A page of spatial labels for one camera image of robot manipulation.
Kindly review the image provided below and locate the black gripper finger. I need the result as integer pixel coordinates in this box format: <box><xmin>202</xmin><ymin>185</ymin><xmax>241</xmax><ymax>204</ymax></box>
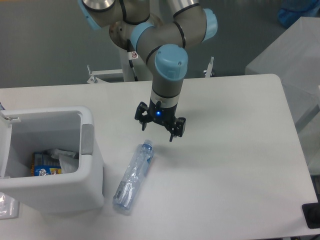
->
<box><xmin>166</xmin><ymin>117</ymin><xmax>186</xmax><ymax>142</ymax></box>
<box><xmin>134</xmin><ymin>101</ymin><xmax>151</xmax><ymax>131</ymax></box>

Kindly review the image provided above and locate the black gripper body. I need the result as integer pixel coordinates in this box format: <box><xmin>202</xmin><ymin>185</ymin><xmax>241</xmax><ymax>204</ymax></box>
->
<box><xmin>147</xmin><ymin>100</ymin><xmax>177</xmax><ymax>128</ymax></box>

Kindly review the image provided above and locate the clear plastic water bottle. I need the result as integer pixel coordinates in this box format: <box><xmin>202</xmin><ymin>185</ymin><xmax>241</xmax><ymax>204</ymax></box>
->
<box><xmin>112</xmin><ymin>139</ymin><xmax>154</xmax><ymax>216</ymax></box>

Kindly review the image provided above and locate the clear plastic wrapper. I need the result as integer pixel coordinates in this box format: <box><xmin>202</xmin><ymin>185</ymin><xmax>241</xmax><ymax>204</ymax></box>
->
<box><xmin>58</xmin><ymin>153</ymin><xmax>79</xmax><ymax>174</ymax></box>

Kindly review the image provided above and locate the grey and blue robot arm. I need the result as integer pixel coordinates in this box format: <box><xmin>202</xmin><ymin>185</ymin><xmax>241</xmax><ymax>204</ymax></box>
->
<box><xmin>78</xmin><ymin>0</ymin><xmax>218</xmax><ymax>138</ymax></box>

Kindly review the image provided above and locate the white plastic trash can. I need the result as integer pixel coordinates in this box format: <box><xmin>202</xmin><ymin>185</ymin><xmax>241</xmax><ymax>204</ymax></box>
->
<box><xmin>0</xmin><ymin>106</ymin><xmax>104</xmax><ymax>213</ymax></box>

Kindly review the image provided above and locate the crumpled grey wrapper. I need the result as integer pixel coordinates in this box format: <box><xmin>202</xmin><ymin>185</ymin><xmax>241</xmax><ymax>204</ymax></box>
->
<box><xmin>44</xmin><ymin>148</ymin><xmax>78</xmax><ymax>160</ymax></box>

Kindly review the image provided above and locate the blue snack package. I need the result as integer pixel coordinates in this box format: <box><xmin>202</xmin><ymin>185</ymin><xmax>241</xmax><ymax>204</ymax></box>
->
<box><xmin>30</xmin><ymin>152</ymin><xmax>62</xmax><ymax>177</ymax></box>

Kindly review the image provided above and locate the blue shoe cover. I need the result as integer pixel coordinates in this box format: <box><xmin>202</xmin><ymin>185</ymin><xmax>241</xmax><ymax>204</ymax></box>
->
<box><xmin>277</xmin><ymin>0</ymin><xmax>320</xmax><ymax>28</ymax></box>

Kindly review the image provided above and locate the black device at table edge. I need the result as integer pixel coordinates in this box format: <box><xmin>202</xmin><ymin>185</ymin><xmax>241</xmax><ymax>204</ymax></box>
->
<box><xmin>302</xmin><ymin>202</ymin><xmax>320</xmax><ymax>229</ymax></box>

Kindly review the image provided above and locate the clear plastic bag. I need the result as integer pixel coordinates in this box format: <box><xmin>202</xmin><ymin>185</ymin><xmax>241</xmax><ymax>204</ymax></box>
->
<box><xmin>0</xmin><ymin>192</ymin><xmax>20</xmax><ymax>220</ymax></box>

